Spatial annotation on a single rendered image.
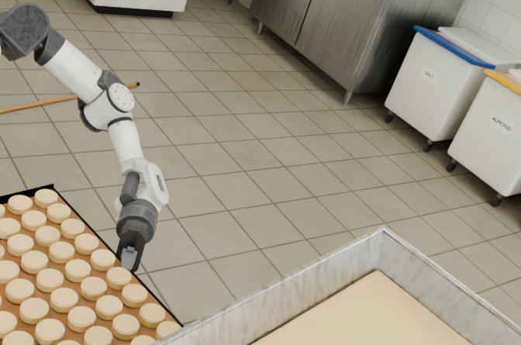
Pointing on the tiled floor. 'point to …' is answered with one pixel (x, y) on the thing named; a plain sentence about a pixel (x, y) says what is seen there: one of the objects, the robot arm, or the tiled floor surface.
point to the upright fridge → (360, 8)
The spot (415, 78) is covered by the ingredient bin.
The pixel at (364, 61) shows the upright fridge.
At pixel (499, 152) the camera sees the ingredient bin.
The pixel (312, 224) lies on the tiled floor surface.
